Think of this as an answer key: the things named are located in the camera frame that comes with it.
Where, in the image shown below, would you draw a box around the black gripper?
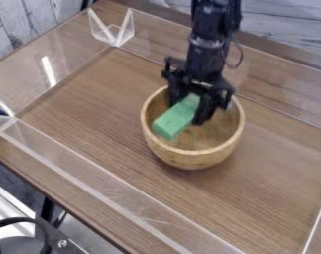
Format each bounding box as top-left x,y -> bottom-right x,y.
162,37 -> 235,126

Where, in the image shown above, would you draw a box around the green rectangular block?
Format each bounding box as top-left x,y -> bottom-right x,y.
151,93 -> 200,140

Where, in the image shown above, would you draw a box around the brown wooden bowl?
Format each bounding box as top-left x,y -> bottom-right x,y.
140,86 -> 244,170

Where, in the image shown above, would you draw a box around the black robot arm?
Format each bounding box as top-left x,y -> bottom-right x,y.
162,0 -> 240,126

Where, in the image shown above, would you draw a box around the black table leg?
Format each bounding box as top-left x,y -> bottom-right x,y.
40,197 -> 55,222

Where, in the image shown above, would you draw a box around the clear acrylic tray wall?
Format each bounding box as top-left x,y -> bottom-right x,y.
0,1 -> 321,254

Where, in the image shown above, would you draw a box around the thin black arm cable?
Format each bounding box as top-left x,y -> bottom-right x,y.
224,39 -> 244,70

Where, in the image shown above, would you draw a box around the grey metal base plate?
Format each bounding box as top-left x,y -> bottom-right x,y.
0,227 -> 87,254

